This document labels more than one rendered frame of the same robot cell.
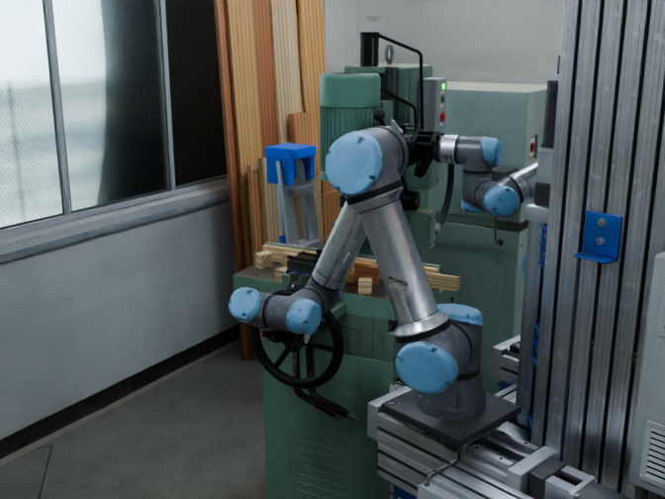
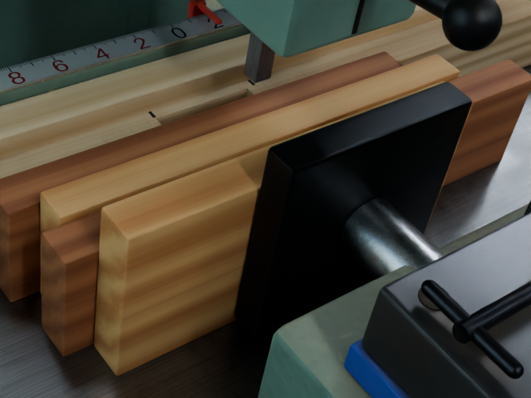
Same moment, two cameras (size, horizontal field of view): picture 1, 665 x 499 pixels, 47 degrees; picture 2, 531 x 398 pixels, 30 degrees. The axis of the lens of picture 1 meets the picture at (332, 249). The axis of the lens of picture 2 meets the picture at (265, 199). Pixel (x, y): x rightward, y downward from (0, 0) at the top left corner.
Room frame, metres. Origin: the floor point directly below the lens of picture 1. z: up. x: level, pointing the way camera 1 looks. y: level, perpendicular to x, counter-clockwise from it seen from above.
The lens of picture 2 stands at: (2.13, 0.29, 1.21)
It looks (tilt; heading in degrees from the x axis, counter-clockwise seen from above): 42 degrees down; 288
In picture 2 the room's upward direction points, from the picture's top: 12 degrees clockwise
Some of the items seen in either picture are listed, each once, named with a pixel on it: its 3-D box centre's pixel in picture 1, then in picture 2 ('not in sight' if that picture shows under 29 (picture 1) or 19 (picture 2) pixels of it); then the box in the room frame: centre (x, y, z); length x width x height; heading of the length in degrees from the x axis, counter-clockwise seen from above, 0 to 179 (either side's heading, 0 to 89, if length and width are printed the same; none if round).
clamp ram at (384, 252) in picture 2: not in sight; (401, 259); (2.16, 0.02, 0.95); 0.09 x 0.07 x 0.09; 63
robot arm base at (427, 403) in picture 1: (452, 383); not in sight; (1.55, -0.27, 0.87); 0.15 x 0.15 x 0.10
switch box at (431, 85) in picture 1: (432, 103); not in sight; (2.48, -0.32, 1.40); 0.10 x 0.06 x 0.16; 153
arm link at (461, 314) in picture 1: (453, 336); not in sight; (1.55, -0.26, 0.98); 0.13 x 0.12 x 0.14; 153
